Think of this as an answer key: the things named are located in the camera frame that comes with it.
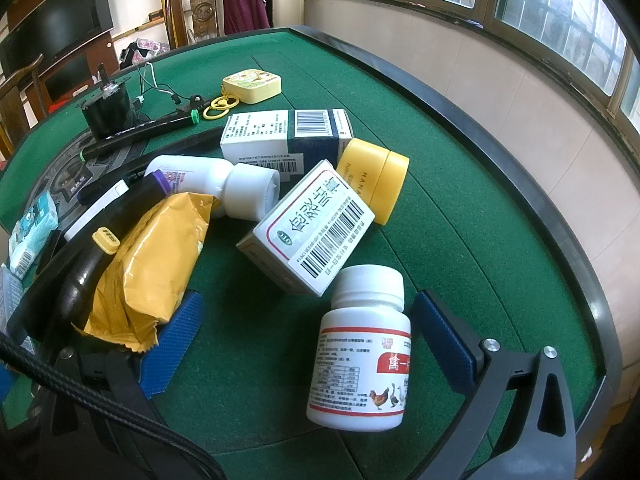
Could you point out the light blue tissue pack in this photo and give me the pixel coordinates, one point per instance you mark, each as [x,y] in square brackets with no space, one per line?
[30,232]

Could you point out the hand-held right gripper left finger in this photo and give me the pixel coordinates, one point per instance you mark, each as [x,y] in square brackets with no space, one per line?
[170,345]

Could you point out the black marker yellow cap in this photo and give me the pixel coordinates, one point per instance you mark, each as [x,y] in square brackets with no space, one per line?
[82,275]

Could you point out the yellow foil packet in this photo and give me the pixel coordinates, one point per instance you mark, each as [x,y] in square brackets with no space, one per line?
[145,270]

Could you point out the wooden television cabinet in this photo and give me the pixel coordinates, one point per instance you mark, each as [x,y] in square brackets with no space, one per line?
[65,77]

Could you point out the maroon cloth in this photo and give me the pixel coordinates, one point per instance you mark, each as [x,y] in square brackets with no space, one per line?
[245,2]

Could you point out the white bottle chicken label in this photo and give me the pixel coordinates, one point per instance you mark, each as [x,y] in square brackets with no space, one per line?
[350,360]

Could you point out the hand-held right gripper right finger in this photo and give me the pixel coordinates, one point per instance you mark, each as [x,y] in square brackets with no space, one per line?
[445,345]

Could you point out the pile of clothes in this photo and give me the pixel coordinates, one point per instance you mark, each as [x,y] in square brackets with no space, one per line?
[145,52]

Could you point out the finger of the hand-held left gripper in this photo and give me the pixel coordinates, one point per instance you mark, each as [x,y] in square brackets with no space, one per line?
[30,300]

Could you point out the wooden chair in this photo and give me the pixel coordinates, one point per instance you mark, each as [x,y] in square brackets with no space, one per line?
[15,105]
[202,10]

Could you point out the white box red border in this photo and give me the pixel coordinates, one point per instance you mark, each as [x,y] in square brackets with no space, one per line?
[310,230]

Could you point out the black television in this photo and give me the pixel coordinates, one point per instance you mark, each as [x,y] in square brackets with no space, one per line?
[55,25]

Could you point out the yellow jar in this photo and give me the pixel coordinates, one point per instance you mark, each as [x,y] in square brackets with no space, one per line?
[375,175]

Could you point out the white bottle purple label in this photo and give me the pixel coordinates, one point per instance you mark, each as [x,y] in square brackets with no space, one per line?
[240,185]

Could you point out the round grey black table panel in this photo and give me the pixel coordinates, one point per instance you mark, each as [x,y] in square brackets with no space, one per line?
[65,175]

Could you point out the black marker green band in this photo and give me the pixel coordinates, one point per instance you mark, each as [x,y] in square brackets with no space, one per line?
[160,142]

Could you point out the black cylindrical motor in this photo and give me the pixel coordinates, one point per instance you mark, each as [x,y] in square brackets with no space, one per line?
[107,112]

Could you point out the white and dark blue box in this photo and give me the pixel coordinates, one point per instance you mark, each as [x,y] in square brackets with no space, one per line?
[270,135]

